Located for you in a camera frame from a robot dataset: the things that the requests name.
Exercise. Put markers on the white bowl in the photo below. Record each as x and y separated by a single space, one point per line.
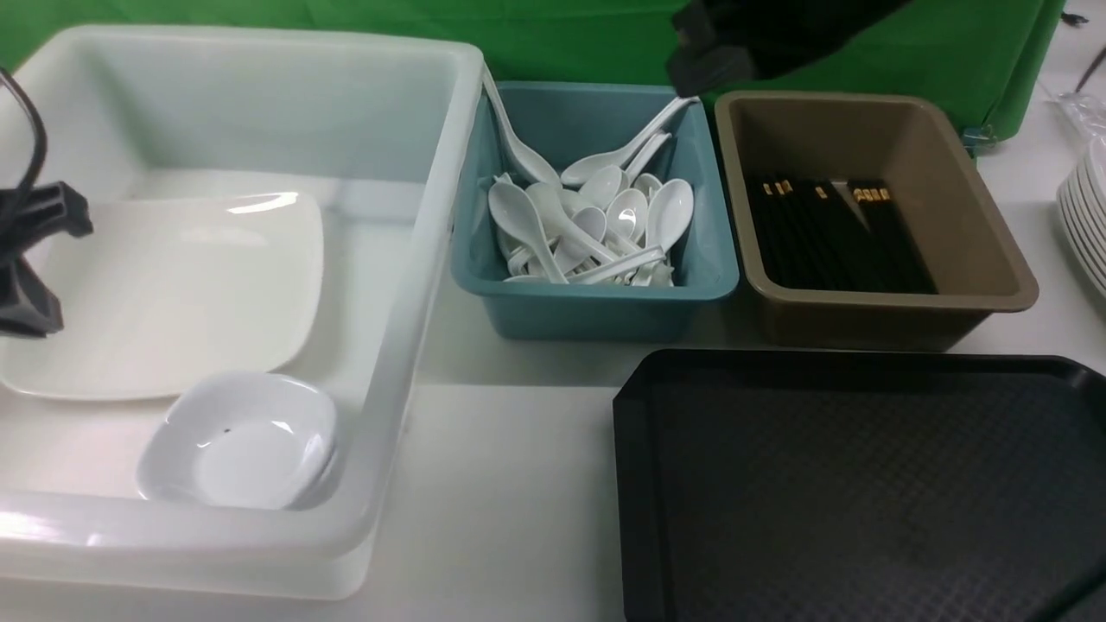
241 439
325 483

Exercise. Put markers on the white soup spoon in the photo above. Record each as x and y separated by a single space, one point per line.
526 160

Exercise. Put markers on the teal plastic bin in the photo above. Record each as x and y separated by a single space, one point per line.
564 122

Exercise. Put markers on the brown plastic bin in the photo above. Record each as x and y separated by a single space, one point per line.
910 144

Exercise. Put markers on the stack of white plates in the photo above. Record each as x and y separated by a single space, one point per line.
1081 204

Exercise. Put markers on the clear plastic wrap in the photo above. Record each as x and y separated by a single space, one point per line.
1085 112

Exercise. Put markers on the green cloth backdrop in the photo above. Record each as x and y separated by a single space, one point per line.
976 60

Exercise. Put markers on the long white spoon top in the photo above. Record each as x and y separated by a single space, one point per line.
585 168

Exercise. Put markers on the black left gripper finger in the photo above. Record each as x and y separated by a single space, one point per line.
29 309

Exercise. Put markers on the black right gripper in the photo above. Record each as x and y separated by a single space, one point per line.
725 42

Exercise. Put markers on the white square rice plate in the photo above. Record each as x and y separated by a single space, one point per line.
165 293

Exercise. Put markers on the large white plastic tub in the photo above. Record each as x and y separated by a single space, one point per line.
376 129

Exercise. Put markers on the white spoon left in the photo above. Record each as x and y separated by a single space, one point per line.
515 214

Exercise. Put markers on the pile of black chopsticks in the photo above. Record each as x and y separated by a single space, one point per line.
835 236

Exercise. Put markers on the black serving tray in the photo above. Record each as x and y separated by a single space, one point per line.
860 486

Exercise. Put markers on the white spoon right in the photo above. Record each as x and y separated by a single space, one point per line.
669 214

